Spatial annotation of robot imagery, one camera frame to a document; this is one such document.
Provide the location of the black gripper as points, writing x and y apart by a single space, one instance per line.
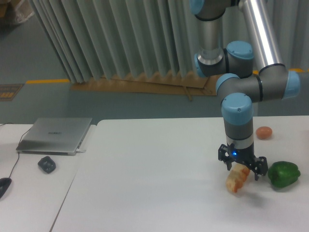
229 154

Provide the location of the golden bread piece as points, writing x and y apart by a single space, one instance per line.
236 178

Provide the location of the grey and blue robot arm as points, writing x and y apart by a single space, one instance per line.
248 73

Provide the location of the brown egg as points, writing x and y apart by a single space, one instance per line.
263 133

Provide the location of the green bell pepper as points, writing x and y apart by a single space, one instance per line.
283 174

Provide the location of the brown cardboard sheet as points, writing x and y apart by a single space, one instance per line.
190 85

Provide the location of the silver closed laptop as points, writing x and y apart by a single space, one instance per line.
55 136

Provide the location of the grey-green pleated curtain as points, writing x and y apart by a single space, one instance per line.
95 38

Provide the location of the small black controller device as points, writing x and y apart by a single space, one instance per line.
47 164

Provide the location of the black computer mouse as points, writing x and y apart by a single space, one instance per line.
4 185

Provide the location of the clear plastic bag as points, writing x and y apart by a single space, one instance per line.
21 11

